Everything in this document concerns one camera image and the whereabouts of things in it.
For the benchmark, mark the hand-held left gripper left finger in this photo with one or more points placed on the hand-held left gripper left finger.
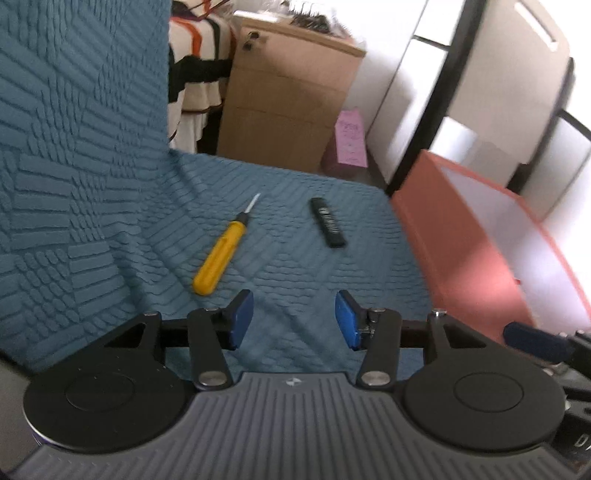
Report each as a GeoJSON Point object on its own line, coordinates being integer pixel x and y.
{"type": "Point", "coordinates": [242, 318]}

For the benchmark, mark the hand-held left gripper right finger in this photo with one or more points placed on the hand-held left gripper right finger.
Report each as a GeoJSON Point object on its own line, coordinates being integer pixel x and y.
{"type": "Point", "coordinates": [346, 318]}

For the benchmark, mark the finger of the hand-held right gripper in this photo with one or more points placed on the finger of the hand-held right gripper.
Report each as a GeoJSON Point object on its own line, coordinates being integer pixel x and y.
{"type": "Point", "coordinates": [531, 339]}

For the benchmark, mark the black flash drive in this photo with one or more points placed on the black flash drive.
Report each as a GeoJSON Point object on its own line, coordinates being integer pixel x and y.
{"type": "Point", "coordinates": [328, 226]}

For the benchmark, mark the pink cardboard box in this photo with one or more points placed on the pink cardboard box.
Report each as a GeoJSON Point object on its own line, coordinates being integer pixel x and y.
{"type": "Point", "coordinates": [452, 240]}

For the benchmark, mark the pink paper bag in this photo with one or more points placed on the pink paper bag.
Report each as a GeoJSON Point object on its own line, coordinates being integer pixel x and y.
{"type": "Point", "coordinates": [351, 138]}

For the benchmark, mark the blue textured chair cover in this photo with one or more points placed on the blue textured chair cover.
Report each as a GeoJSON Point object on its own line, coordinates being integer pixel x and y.
{"type": "Point", "coordinates": [92, 184]}

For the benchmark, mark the wooden drawer nightstand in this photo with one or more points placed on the wooden drawer nightstand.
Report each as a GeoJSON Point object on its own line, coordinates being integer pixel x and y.
{"type": "Point", "coordinates": [277, 115]}

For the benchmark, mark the orange white striped blanket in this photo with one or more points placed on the orange white striped blanket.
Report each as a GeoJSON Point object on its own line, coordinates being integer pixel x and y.
{"type": "Point", "coordinates": [198, 101]}

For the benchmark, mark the keys in drawer lock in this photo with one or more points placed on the keys in drawer lock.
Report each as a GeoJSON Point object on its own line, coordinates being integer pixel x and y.
{"type": "Point", "coordinates": [250, 40]}

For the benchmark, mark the dark metal rail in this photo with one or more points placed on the dark metal rail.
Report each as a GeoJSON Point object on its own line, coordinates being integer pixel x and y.
{"type": "Point", "coordinates": [575, 122]}

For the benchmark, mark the white folding chair black frame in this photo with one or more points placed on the white folding chair black frame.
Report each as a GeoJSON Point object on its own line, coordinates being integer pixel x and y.
{"type": "Point", "coordinates": [498, 69]}

